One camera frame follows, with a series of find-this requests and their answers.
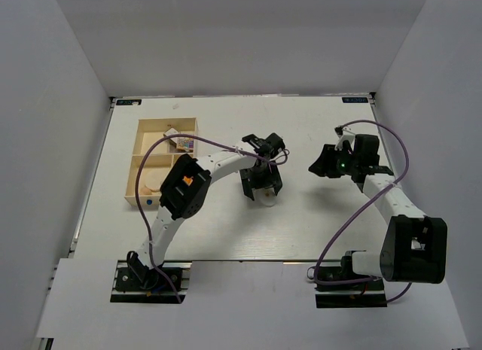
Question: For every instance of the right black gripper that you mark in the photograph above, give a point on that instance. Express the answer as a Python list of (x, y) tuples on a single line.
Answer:
[(324, 165)]

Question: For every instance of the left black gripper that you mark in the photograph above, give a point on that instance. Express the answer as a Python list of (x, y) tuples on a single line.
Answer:
[(273, 180)]

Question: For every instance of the white bottle gold cap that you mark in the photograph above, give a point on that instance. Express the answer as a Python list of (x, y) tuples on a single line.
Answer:
[(267, 198)]

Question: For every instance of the small colourful eyeshadow palette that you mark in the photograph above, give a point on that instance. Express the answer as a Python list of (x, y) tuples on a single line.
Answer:
[(185, 144)]

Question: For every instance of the round beige powder puff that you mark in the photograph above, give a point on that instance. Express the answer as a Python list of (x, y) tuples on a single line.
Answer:
[(154, 178)]

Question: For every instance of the orange tube white cap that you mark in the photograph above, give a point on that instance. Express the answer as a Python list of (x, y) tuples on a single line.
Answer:
[(188, 180)]

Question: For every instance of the gold eyeshadow palette white label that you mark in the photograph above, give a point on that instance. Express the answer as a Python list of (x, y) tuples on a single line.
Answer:
[(172, 135)]

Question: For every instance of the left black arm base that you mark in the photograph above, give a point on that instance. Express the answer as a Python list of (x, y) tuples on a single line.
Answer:
[(127, 288)]

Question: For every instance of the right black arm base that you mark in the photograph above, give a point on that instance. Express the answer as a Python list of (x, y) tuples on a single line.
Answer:
[(367, 294)]

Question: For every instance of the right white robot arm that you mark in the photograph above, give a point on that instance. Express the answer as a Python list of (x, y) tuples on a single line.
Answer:
[(414, 248)]

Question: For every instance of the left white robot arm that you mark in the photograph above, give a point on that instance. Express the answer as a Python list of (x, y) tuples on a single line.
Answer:
[(183, 193)]

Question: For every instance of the right blue table sticker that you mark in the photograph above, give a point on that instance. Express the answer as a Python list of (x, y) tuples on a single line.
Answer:
[(355, 99)]

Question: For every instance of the blue table sticker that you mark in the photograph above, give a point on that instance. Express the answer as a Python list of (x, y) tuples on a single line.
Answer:
[(128, 102), (355, 99)]

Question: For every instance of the wooden divided organizer box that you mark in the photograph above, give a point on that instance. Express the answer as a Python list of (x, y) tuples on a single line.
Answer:
[(163, 156)]

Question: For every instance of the left blue table sticker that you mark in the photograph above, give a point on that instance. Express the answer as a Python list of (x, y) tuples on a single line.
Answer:
[(128, 102)]

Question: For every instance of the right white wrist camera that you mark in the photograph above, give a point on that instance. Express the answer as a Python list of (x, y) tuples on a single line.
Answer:
[(345, 138)]

